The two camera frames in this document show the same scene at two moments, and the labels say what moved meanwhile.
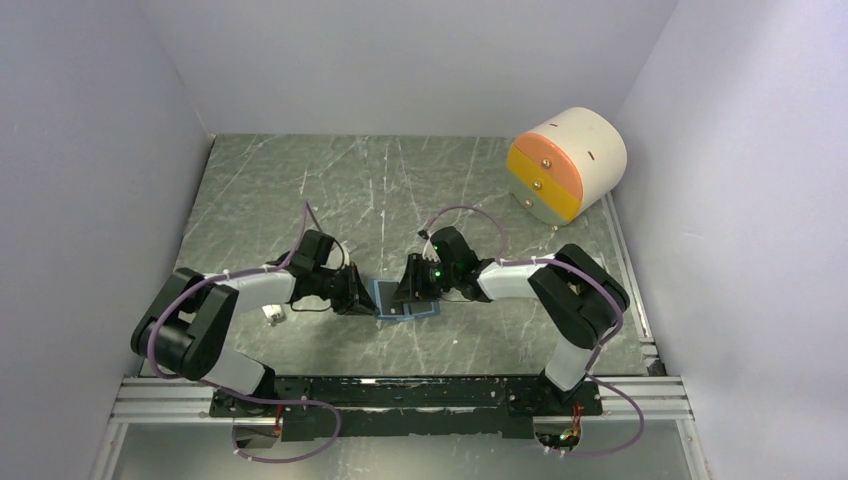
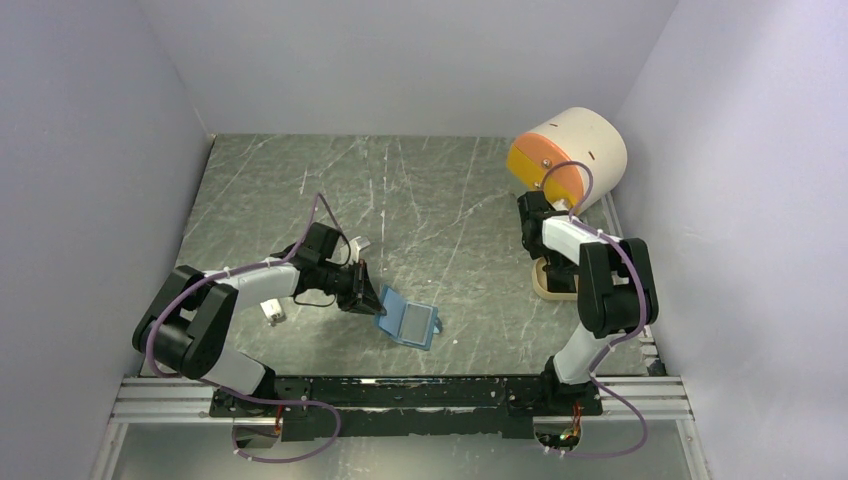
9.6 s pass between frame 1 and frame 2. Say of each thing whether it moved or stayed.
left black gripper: stayed
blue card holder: moved
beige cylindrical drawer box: stayed
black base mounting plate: stayed
